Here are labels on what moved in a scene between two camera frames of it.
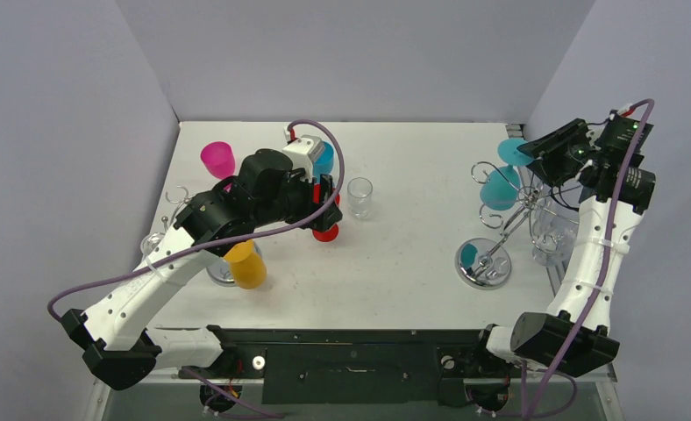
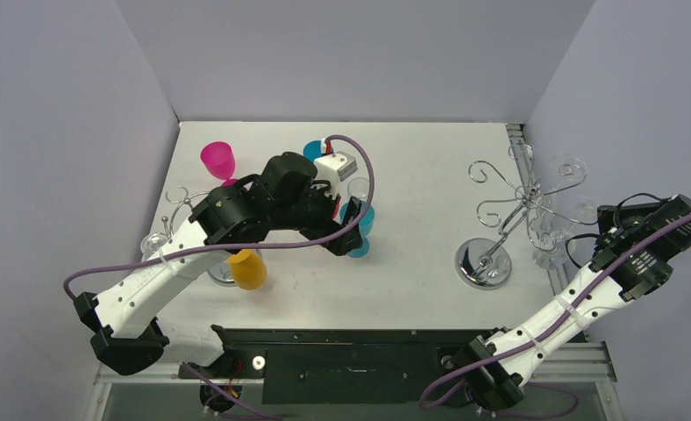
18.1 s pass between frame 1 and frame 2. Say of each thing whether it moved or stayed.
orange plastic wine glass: stayed
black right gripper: moved
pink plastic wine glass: stayed
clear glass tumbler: stayed
